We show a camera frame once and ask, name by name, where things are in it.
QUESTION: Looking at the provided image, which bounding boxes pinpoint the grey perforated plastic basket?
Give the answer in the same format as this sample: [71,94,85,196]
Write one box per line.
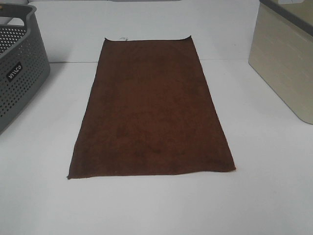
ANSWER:
[0,3,50,131]

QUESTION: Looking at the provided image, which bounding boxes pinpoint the brown towel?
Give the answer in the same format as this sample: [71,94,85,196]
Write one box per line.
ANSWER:
[68,37,236,179]

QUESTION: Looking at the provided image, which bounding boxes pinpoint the beige storage box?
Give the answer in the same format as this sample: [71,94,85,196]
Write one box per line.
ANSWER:
[248,0,313,124]

